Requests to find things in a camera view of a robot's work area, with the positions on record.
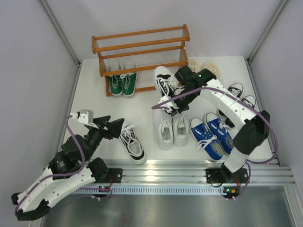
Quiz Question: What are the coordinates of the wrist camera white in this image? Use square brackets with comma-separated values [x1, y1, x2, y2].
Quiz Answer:
[77, 109, 94, 125]
[158, 95, 174, 111]

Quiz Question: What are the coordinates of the beige sneaker right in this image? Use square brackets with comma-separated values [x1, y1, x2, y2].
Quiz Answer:
[203, 61, 220, 79]

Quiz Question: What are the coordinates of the black canvas sneaker upper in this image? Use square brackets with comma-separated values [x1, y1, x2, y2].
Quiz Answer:
[228, 83, 244, 98]

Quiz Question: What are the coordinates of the blue sneaker left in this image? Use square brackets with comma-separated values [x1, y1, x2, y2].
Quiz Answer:
[189, 117, 223, 162]

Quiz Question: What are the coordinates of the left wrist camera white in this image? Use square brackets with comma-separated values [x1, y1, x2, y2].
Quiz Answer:
[77, 109, 94, 125]

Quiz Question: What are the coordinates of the green sneaker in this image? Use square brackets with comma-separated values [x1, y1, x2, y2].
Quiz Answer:
[120, 72, 138, 97]
[108, 74, 123, 96]

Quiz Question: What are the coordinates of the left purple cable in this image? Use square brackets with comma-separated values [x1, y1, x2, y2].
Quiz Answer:
[14, 114, 113, 217]

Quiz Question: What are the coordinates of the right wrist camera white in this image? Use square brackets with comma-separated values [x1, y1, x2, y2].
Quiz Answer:
[158, 95, 174, 111]

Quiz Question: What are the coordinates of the wooden two-tier shoe rack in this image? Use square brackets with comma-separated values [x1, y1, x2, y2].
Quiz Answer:
[91, 24, 190, 96]

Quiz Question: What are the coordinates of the beige sneaker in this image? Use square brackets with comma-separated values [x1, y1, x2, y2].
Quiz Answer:
[203, 61, 220, 79]
[188, 60, 200, 73]

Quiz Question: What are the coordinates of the blue sneaker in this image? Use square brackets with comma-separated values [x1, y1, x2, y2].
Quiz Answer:
[189, 117, 223, 162]
[205, 113, 234, 156]

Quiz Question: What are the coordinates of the slotted grey cable duct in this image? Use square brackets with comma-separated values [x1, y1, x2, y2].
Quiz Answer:
[74, 184, 239, 195]

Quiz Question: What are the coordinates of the black canvas sneaker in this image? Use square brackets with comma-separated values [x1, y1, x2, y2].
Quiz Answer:
[228, 83, 244, 98]
[217, 95, 256, 129]

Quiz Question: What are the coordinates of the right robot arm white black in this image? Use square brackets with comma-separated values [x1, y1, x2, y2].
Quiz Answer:
[168, 66, 270, 183]

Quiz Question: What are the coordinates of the aluminium mounting rail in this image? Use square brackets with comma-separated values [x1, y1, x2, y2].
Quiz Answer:
[105, 159, 295, 186]

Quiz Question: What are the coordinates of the black canvas sneaker lower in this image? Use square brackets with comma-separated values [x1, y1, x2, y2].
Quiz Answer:
[217, 95, 256, 129]

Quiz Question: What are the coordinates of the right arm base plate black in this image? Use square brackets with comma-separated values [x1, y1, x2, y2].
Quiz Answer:
[205, 167, 249, 185]

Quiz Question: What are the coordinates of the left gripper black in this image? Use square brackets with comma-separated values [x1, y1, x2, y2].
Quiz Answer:
[83, 115, 124, 162]

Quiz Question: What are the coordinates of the blue sneaker right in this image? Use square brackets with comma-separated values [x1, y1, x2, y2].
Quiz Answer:
[205, 113, 234, 156]

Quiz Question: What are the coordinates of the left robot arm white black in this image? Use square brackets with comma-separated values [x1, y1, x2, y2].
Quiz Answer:
[11, 115, 125, 221]

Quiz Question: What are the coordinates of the beige sneaker left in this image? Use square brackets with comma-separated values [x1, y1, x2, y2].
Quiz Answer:
[188, 60, 200, 73]

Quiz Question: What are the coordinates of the black white sneaker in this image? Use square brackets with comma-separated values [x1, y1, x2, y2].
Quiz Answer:
[119, 123, 147, 165]
[154, 66, 178, 103]

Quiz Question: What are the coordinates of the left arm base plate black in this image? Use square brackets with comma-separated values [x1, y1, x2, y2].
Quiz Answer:
[96, 168, 123, 183]

